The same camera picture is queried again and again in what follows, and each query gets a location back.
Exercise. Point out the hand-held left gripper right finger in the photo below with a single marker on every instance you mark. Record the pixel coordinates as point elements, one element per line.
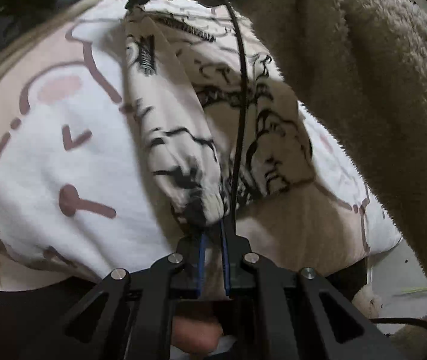
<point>226,262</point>

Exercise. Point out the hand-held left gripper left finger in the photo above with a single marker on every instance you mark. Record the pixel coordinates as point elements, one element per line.
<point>200,270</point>

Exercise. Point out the white black-printed sweatshirt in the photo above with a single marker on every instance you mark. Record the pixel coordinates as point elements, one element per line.
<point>168,120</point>

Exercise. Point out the person's right forearm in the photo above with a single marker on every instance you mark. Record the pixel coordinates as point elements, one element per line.
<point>367,82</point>

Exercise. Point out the pile of dark and beige clothes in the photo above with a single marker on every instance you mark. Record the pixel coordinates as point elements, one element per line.
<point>22,18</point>

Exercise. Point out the beige fluffy slipper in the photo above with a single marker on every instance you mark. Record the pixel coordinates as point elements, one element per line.
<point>366,302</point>

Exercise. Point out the white pink cartoon printed blanket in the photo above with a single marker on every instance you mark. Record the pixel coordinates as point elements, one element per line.
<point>48,157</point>

